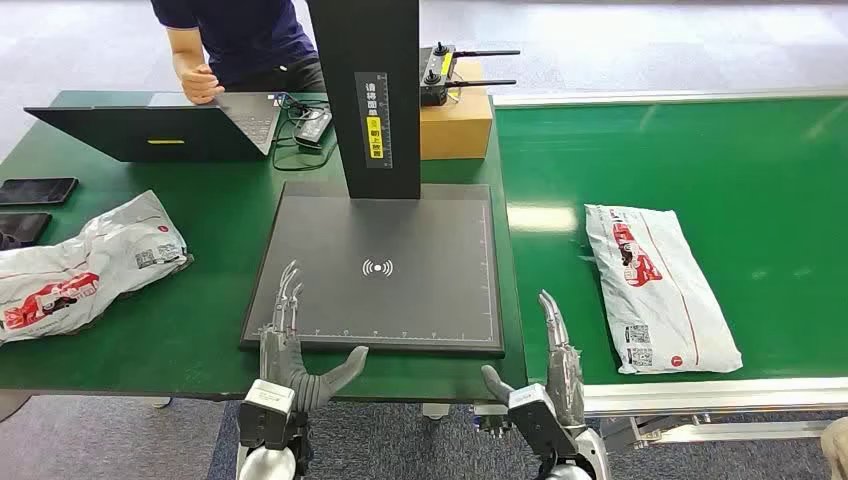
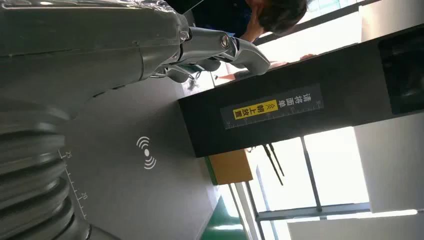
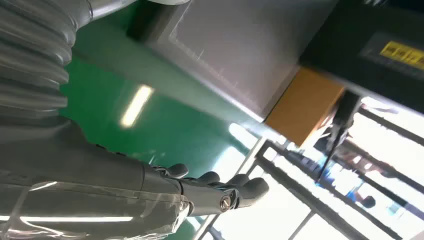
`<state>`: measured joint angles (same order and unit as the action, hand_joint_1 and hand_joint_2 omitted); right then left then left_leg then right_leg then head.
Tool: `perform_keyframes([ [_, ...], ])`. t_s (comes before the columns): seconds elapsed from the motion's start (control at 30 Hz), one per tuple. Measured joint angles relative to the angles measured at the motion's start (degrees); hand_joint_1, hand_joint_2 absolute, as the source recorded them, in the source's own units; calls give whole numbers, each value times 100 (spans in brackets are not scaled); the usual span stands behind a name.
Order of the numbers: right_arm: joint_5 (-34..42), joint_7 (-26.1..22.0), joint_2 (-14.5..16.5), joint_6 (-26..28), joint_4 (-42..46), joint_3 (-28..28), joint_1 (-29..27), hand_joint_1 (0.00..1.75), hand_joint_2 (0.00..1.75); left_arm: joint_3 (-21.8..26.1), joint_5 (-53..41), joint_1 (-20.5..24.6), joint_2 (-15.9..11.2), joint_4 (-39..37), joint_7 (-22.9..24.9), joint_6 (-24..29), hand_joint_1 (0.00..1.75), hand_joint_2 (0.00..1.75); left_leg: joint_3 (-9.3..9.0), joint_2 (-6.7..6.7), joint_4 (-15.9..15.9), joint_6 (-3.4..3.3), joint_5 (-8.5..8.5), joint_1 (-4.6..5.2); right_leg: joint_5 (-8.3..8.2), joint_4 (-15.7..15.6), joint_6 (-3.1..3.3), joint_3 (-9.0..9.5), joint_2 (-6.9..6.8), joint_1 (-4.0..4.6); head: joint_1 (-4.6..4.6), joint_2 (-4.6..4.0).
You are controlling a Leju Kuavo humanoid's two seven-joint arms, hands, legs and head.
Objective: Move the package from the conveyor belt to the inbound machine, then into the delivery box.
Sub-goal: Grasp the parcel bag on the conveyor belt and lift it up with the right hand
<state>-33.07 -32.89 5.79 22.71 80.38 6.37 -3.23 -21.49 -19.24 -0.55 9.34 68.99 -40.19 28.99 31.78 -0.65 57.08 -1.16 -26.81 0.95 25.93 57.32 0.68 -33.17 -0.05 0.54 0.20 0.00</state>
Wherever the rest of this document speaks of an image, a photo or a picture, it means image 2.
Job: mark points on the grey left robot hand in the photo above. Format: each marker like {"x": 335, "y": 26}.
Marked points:
{"x": 82, "y": 36}

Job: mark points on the yellow and grey label sticker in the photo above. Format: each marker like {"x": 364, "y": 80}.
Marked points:
{"x": 271, "y": 107}

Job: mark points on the person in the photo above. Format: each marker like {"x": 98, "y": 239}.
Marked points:
{"x": 281, "y": 15}

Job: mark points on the brown cardboard box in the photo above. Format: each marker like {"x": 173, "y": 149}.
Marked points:
{"x": 232, "y": 167}

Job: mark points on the green conveyor belt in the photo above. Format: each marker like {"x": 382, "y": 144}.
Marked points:
{"x": 225, "y": 220}

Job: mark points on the dark window frame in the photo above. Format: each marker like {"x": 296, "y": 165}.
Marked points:
{"x": 298, "y": 213}

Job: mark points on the black inbound scanner machine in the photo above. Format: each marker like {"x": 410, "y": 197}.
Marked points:
{"x": 205, "y": 126}

